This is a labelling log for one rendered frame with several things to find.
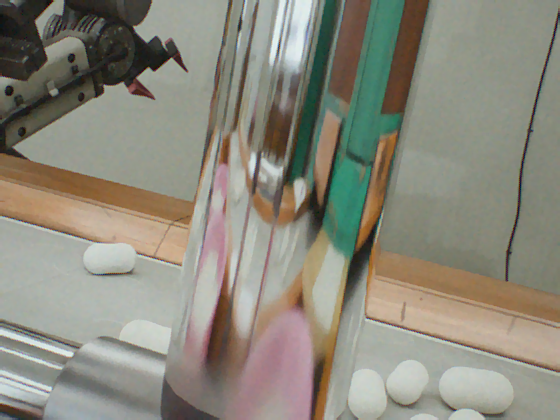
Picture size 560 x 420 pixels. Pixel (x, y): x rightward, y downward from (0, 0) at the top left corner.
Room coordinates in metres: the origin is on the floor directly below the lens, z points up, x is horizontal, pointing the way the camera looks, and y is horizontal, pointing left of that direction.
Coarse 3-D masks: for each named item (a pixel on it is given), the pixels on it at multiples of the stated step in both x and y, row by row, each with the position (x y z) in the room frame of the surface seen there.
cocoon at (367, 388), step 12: (360, 372) 0.32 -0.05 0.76; (372, 372) 0.32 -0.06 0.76; (360, 384) 0.30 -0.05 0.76; (372, 384) 0.30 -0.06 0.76; (384, 384) 0.32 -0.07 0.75; (348, 396) 0.31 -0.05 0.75; (360, 396) 0.30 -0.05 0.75; (372, 396) 0.30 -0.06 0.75; (384, 396) 0.30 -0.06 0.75; (360, 408) 0.30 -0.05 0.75; (372, 408) 0.30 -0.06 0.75; (384, 408) 0.30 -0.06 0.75
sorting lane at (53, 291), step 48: (0, 240) 0.47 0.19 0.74; (48, 240) 0.49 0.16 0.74; (0, 288) 0.38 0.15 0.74; (48, 288) 0.39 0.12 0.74; (96, 288) 0.41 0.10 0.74; (144, 288) 0.42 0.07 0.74; (96, 336) 0.34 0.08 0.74; (384, 336) 0.42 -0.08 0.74; (432, 384) 0.36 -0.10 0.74; (528, 384) 0.39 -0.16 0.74
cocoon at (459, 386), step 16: (464, 368) 0.34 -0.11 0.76; (448, 384) 0.33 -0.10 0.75; (464, 384) 0.33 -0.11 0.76; (480, 384) 0.33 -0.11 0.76; (496, 384) 0.33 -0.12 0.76; (448, 400) 0.33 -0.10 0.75; (464, 400) 0.33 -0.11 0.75; (480, 400) 0.33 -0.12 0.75; (496, 400) 0.33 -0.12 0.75; (512, 400) 0.33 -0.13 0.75
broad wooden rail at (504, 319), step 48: (0, 192) 0.54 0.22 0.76; (48, 192) 0.54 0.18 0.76; (96, 192) 0.56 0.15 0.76; (144, 192) 0.60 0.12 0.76; (96, 240) 0.50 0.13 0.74; (144, 240) 0.50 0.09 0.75; (384, 288) 0.46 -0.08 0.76; (432, 288) 0.47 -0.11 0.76; (480, 288) 0.49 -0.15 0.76; (528, 288) 0.52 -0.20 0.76; (432, 336) 0.44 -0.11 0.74; (480, 336) 0.44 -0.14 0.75; (528, 336) 0.43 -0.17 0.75
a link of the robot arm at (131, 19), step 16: (64, 0) 0.60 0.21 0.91; (80, 0) 0.60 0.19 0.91; (96, 0) 0.59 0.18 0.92; (112, 0) 0.59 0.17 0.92; (128, 0) 0.59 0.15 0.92; (144, 0) 0.62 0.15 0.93; (96, 16) 0.61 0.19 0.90; (112, 16) 0.60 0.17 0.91; (128, 16) 0.60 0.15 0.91; (144, 16) 0.63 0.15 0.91
